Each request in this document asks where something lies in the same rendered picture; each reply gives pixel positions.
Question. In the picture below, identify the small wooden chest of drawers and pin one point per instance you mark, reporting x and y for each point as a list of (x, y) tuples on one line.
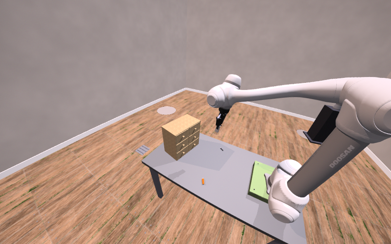
[(170, 130)]

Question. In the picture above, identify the brown wooden drawer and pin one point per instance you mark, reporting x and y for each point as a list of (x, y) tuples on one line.
[(182, 144), (194, 128), (193, 144), (180, 137), (182, 152), (193, 136)]

